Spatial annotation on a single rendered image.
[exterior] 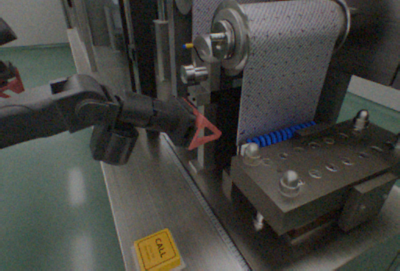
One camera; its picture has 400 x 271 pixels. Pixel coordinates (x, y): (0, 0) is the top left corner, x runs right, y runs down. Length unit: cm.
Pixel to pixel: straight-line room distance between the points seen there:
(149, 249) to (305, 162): 35
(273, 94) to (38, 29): 568
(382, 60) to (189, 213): 55
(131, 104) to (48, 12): 562
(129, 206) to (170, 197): 10
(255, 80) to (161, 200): 35
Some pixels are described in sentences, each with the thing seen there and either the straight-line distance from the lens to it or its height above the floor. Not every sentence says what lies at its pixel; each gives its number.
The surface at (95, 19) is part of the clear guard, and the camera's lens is 145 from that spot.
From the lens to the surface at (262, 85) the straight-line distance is 56.
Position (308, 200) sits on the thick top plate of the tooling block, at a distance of 50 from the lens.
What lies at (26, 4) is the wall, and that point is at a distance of 601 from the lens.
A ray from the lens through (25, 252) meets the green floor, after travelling 189.
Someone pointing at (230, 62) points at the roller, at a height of 121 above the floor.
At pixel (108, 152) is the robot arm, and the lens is 46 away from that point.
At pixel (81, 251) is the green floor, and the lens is 175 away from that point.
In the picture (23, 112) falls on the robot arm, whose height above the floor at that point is 121.
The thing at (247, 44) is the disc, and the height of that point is 126.
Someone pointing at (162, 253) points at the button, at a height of 92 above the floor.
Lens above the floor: 137
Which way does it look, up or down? 31 degrees down
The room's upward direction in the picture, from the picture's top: straight up
